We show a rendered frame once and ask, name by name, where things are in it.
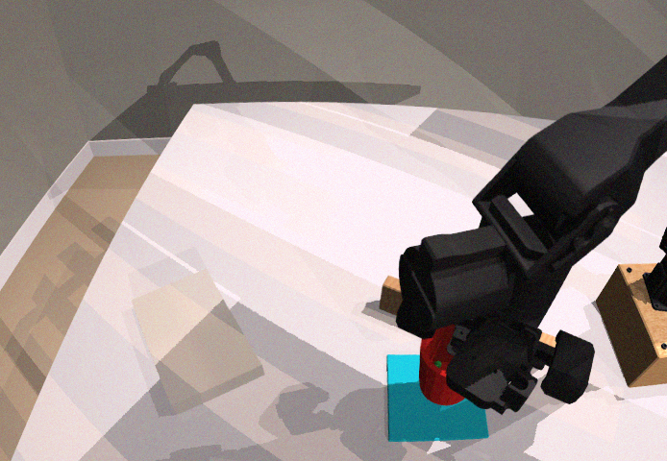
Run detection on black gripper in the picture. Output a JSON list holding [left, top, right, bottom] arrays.
[[396, 301, 595, 404]]

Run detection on wooden plank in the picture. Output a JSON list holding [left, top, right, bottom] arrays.
[[379, 275, 556, 347]]

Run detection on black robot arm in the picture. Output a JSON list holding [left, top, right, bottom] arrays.
[[399, 55, 667, 415]]

